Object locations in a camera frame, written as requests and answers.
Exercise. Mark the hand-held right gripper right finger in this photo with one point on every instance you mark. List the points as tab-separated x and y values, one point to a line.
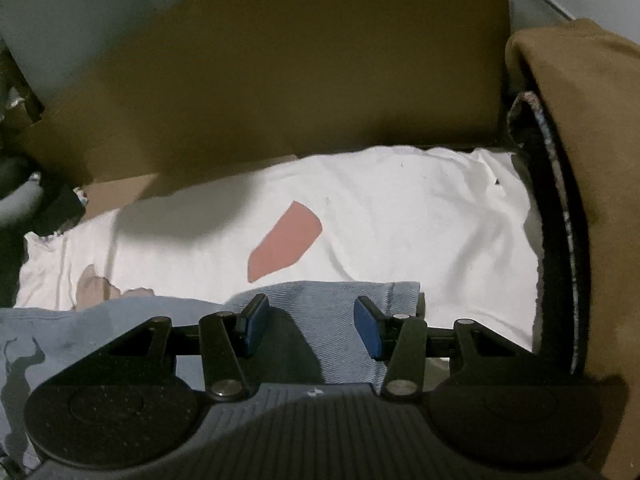
367	327

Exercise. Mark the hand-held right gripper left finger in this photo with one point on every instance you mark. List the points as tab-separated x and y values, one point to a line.
257	322

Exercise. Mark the blue jeans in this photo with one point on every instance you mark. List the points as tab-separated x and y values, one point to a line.
300	300

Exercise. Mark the bear printed blanket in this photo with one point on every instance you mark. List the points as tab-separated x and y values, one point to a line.
400	220

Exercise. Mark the black cloth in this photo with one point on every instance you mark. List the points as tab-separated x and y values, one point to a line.
65	205

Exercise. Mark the cardboard box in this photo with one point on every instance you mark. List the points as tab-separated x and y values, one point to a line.
300	85

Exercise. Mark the brown folded garment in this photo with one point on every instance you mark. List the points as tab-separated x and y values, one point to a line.
590	135

